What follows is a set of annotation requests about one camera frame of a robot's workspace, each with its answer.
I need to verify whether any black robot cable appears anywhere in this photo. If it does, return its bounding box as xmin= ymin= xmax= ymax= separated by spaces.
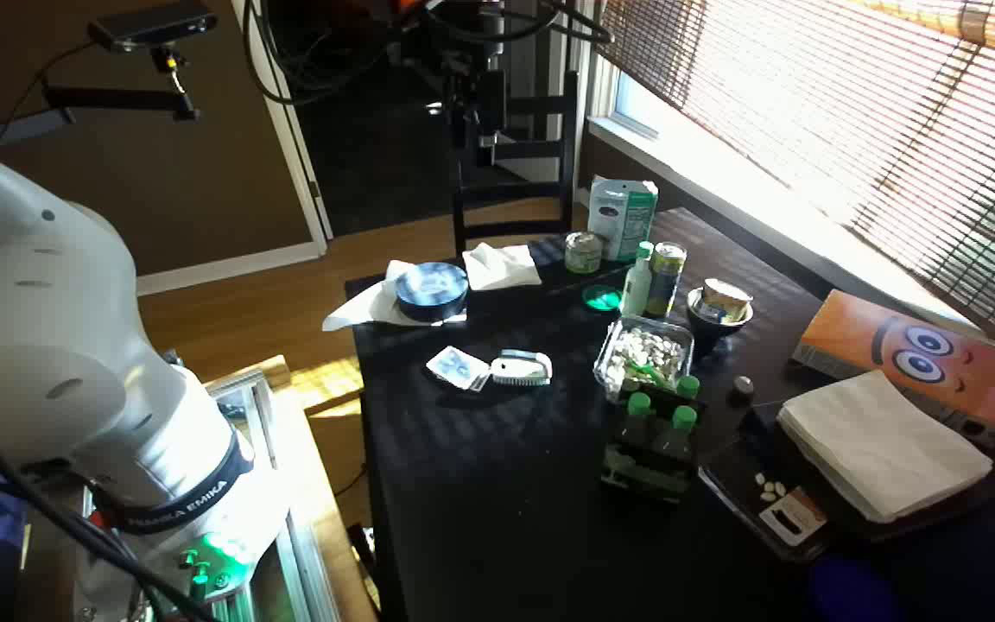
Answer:
xmin=0 ymin=392 xmax=215 ymax=622

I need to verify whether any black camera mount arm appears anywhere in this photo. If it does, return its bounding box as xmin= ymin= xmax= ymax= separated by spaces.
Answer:
xmin=40 ymin=43 xmax=202 ymax=124

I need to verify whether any small glass jar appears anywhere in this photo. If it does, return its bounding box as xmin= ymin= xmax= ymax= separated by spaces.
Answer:
xmin=564 ymin=229 xmax=609 ymax=276

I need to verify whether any bamboo window blind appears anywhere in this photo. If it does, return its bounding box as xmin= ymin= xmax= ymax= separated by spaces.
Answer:
xmin=594 ymin=0 xmax=995 ymax=339

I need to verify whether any green and white can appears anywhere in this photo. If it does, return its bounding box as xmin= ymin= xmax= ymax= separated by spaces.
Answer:
xmin=645 ymin=238 xmax=691 ymax=320

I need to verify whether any small blue white packet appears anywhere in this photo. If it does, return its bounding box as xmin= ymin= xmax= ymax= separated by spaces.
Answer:
xmin=422 ymin=342 xmax=494 ymax=398

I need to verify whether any clear plastic candy container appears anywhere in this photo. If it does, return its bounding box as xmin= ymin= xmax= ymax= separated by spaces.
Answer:
xmin=589 ymin=310 xmax=699 ymax=405

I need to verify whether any black tray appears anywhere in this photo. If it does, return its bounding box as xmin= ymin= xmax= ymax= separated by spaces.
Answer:
xmin=693 ymin=402 xmax=995 ymax=565

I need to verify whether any round green lid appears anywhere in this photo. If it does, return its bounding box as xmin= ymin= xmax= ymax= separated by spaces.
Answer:
xmin=581 ymin=283 xmax=628 ymax=317

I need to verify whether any white folded towel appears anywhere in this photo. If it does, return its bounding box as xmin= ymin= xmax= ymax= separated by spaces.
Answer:
xmin=774 ymin=365 xmax=995 ymax=529

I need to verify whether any orange book with cartoon eyes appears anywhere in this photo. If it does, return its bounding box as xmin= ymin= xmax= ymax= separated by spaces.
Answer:
xmin=792 ymin=286 xmax=995 ymax=441

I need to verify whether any white paper sheet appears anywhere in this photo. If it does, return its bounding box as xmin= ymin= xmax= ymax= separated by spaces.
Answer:
xmin=316 ymin=257 xmax=472 ymax=336

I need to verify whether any black external camera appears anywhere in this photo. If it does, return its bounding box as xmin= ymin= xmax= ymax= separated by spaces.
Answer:
xmin=86 ymin=0 xmax=220 ymax=57

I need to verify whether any white pills cluster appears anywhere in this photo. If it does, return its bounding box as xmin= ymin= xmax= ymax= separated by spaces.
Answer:
xmin=753 ymin=468 xmax=792 ymax=506

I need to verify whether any white cup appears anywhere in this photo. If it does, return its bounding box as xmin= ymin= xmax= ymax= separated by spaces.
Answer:
xmin=699 ymin=276 xmax=753 ymax=325

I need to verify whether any white folded napkin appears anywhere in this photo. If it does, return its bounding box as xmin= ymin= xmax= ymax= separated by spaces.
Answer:
xmin=459 ymin=238 xmax=546 ymax=292

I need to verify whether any tall white lotion bottle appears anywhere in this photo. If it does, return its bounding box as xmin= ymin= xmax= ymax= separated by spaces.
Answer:
xmin=618 ymin=238 xmax=658 ymax=317

